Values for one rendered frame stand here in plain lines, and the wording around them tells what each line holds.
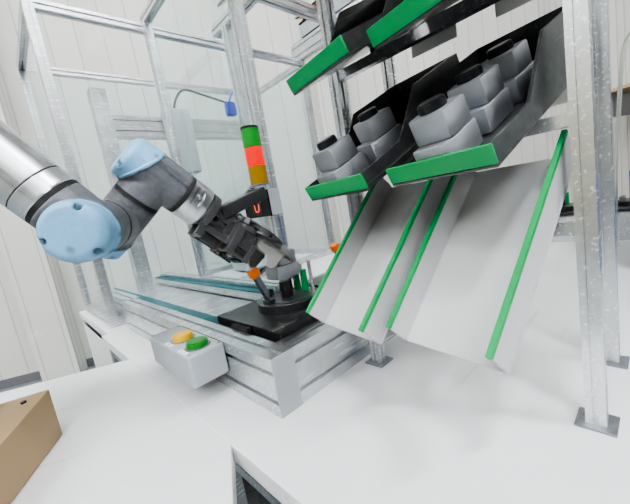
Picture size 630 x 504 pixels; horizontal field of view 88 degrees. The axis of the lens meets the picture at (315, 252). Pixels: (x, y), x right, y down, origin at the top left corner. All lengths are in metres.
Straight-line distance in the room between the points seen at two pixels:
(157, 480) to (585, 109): 0.67
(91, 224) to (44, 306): 3.35
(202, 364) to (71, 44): 3.68
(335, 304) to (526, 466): 0.31
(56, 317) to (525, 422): 3.62
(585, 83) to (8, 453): 0.84
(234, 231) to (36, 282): 3.22
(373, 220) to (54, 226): 0.45
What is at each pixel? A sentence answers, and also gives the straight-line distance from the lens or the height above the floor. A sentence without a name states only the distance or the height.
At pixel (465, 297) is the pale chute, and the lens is 0.44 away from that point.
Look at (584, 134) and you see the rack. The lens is 0.47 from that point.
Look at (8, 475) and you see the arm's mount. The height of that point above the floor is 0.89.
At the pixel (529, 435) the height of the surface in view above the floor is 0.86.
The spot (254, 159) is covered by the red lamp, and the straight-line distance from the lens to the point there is 0.93.
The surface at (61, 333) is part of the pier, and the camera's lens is 3.81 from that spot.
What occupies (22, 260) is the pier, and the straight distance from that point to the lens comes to 3.79.
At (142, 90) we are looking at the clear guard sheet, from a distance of 2.17.
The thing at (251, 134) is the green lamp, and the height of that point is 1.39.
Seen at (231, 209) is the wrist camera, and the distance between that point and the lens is 0.65.
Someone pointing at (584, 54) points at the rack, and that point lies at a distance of 0.48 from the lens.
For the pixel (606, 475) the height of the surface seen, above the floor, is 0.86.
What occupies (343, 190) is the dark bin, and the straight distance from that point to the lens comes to 0.46.
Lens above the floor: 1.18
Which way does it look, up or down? 8 degrees down
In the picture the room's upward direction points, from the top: 10 degrees counter-clockwise
